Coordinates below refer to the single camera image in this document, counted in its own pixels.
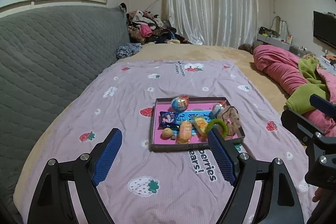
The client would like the beige spotted hair scrunchie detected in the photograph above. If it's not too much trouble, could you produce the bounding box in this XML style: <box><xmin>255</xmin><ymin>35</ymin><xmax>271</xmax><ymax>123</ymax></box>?
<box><xmin>216</xmin><ymin>105</ymin><xmax>242</xmax><ymax>137</ymax></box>

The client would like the green fuzzy hair scrunchie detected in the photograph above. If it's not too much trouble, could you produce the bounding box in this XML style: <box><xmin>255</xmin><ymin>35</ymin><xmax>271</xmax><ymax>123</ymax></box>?
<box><xmin>205</xmin><ymin>119</ymin><xmax>228</xmax><ymax>139</ymax></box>

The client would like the yellow wafer cake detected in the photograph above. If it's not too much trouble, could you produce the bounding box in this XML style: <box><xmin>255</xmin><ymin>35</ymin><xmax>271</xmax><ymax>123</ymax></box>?
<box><xmin>193</xmin><ymin>115</ymin><xmax>208</xmax><ymax>137</ymax></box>

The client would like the orange-back wafer cake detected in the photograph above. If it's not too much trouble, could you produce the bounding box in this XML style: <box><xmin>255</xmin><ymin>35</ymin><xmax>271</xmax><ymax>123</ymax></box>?
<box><xmin>177</xmin><ymin>121</ymin><xmax>193</xmax><ymax>144</ymax></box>

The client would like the brown walnut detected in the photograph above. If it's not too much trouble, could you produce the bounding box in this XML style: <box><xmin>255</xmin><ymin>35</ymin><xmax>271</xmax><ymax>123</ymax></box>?
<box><xmin>161</xmin><ymin>127</ymin><xmax>174</xmax><ymax>139</ymax></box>

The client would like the blue oreo cookie packet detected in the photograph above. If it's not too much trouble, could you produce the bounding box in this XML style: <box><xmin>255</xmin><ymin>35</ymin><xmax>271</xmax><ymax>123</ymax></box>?
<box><xmin>159</xmin><ymin>111</ymin><xmax>180</xmax><ymax>130</ymax></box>

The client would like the person's right hand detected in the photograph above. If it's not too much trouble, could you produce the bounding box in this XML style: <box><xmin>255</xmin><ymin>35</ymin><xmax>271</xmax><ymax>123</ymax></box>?
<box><xmin>312</xmin><ymin>188</ymin><xmax>325</xmax><ymax>202</ymax></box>

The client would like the green fleece garment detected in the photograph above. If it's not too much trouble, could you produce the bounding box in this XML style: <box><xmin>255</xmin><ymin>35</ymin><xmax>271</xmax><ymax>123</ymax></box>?
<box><xmin>285</xmin><ymin>57</ymin><xmax>330</xmax><ymax>114</ymax></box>

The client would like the pink quilt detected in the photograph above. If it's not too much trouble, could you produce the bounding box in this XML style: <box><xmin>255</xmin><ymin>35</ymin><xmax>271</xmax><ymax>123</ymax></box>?
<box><xmin>253</xmin><ymin>45</ymin><xmax>335</xmax><ymax>137</ymax></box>

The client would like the black television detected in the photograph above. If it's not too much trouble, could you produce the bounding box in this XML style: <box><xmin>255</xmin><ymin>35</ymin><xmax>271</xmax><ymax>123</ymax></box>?
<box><xmin>313</xmin><ymin>11</ymin><xmax>336</xmax><ymax>48</ymax></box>

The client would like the pink strawberry print blanket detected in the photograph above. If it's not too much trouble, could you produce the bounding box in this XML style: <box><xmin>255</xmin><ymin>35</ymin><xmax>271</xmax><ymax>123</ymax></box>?
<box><xmin>15</xmin><ymin>60</ymin><xmax>315</xmax><ymax>223</ymax></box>

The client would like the surprise egg toy right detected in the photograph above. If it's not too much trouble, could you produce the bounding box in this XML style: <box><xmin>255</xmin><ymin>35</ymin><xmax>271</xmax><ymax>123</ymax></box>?
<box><xmin>211</xmin><ymin>101</ymin><xmax>227</xmax><ymax>118</ymax></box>

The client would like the surprise egg toy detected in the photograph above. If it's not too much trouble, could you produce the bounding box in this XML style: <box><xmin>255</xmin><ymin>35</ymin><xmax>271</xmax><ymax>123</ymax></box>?
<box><xmin>171</xmin><ymin>95</ymin><xmax>189</xmax><ymax>112</ymax></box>
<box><xmin>211</xmin><ymin>101</ymin><xmax>227</xmax><ymax>118</ymax></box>

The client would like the dark shallow box tray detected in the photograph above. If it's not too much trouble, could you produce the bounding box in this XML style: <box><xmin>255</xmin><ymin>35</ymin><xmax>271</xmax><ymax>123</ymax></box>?
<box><xmin>149</xmin><ymin>97</ymin><xmax>245</xmax><ymax>152</ymax></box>

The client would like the surprise egg toy left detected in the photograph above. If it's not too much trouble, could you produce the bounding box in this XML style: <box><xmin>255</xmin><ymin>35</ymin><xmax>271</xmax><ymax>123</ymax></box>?
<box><xmin>171</xmin><ymin>95</ymin><xmax>189</xmax><ymax>112</ymax></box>

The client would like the blue patterned cloth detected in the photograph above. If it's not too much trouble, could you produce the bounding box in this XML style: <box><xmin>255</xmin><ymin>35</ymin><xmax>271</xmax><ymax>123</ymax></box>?
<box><xmin>116</xmin><ymin>43</ymin><xmax>142</xmax><ymax>60</ymax></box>

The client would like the pile of clothes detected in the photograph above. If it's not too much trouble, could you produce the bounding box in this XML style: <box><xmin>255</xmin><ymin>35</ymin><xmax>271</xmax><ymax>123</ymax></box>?
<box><xmin>126</xmin><ymin>10</ymin><xmax>190</xmax><ymax>45</ymax></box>

